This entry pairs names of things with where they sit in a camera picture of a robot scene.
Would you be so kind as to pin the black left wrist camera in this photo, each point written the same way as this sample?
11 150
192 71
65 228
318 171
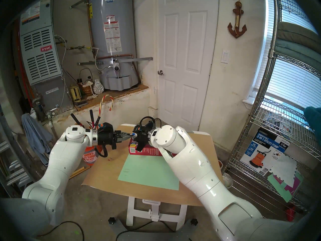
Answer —
106 126

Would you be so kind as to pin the wooden ledge board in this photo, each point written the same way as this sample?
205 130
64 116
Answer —
115 93

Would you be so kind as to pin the green folded cushion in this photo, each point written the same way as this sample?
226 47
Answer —
293 53

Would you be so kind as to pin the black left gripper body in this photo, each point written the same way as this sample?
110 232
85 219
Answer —
106 138

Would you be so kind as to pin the yellow gas pipe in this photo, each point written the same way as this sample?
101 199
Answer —
79 47

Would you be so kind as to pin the white window sill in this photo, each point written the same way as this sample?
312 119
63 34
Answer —
248 103

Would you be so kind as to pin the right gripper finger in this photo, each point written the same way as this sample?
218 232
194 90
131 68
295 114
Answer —
137 133
138 138

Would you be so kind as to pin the grey water heater tank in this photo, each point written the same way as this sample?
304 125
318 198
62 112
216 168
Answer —
125 29

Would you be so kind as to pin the striped candy cane decoration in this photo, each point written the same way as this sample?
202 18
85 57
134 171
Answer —
100 106

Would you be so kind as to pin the teal cloth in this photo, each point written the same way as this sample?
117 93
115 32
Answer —
313 118

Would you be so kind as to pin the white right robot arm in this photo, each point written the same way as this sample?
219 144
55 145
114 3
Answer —
195 172

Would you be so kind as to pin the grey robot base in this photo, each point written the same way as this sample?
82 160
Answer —
153 235

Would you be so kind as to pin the utility pump cardboard box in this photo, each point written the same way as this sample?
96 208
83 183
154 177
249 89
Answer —
263 155

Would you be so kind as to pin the orange plastic bucket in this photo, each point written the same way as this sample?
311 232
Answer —
90 157

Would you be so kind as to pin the green foam sheet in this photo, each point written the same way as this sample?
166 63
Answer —
279 190

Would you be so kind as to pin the red ziplock bag box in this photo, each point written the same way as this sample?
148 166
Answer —
148 152

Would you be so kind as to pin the white light switch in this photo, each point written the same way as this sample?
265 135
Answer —
225 56

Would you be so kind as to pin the white window blinds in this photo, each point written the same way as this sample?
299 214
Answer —
291 82

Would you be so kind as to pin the pink foam sheet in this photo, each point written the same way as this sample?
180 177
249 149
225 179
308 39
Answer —
293 187

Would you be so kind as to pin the olive folded cushion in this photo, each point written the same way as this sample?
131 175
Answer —
298 32

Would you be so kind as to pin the foil wrapped bundle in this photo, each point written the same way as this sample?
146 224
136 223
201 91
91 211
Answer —
98 87

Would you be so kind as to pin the black round base knob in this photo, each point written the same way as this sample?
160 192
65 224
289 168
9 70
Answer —
111 220
193 221

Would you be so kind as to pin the grey Bryant furnace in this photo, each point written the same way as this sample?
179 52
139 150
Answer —
40 57

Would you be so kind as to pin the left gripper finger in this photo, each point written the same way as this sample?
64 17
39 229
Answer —
125 134
125 138

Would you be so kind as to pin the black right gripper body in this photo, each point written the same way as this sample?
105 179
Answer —
145 137

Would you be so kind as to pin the white panel door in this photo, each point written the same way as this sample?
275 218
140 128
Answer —
186 67

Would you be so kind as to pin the small red object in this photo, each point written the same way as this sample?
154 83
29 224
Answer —
291 213

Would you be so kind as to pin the silver door knob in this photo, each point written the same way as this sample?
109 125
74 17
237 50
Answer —
160 72

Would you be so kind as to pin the grey metal ladder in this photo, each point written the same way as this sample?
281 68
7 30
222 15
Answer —
15 172

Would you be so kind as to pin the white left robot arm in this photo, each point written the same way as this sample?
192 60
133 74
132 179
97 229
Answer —
62 155

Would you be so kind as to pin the white jagged paper sheet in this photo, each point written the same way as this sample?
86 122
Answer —
283 169

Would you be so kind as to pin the blue hanging cloth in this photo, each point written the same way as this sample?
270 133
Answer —
35 135

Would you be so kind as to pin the light green paper sheet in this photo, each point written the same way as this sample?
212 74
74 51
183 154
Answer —
143 170

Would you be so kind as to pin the rusty anchor wall decoration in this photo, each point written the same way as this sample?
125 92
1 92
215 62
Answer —
237 20

